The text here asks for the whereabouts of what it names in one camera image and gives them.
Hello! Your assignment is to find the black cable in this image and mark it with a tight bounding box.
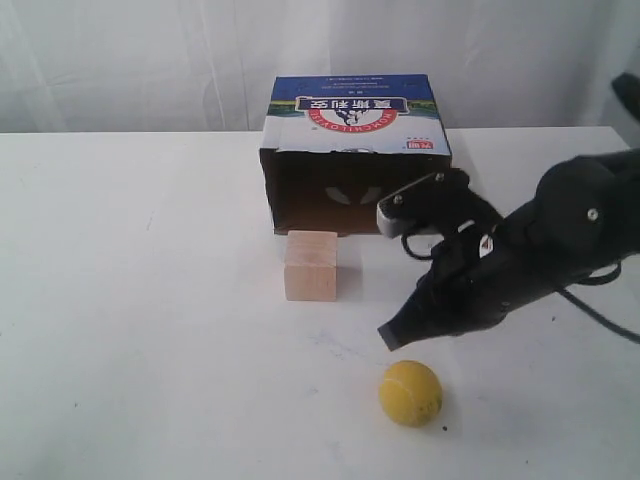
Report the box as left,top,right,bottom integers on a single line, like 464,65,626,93
399,232,640,344

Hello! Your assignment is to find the white backdrop curtain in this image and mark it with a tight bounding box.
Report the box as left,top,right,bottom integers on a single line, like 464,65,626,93
1,1,639,133

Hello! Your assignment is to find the printed cardboard box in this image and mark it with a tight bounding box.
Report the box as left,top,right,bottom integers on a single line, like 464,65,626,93
259,73,452,235

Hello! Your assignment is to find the wooden cube block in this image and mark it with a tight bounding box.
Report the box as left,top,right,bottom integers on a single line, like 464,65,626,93
284,230,338,302

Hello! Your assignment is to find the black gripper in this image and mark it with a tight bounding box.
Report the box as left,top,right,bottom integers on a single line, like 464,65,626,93
378,224,550,351

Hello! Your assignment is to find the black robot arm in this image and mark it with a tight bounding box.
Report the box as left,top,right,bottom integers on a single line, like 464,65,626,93
377,149,639,350

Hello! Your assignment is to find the yellow tennis ball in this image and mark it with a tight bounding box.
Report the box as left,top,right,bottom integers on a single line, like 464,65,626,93
378,360,444,428

